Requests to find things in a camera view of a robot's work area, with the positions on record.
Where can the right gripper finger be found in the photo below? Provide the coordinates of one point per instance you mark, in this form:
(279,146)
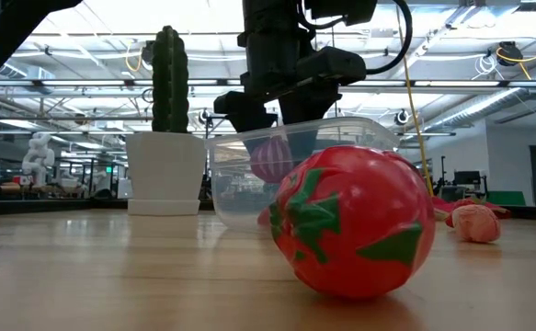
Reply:
(249,122)
(306,119)

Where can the purple spiky ball toy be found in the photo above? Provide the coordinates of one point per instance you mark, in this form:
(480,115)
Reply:
(272,161)

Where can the small red toy strawberry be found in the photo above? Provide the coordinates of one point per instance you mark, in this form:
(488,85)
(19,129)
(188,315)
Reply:
(264,220)

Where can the small pink toy fruit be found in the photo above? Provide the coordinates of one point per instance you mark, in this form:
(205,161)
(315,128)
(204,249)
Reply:
(476,224)

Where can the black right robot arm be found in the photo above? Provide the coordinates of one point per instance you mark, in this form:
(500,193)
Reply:
(332,66)

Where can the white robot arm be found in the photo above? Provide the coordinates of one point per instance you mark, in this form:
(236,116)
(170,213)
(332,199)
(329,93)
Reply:
(37,158)

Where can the clear plastic container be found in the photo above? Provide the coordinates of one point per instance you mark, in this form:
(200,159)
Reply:
(231,184)

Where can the green cactus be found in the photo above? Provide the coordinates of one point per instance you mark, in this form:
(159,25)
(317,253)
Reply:
(170,78)

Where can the white hexagonal plant pot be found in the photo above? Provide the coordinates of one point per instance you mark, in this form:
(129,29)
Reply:
(164,174)

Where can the black computer monitor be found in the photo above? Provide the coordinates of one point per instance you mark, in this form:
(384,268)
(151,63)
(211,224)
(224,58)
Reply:
(467,178)

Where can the green board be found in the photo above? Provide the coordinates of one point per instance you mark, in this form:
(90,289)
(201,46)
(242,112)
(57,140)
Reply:
(506,198)

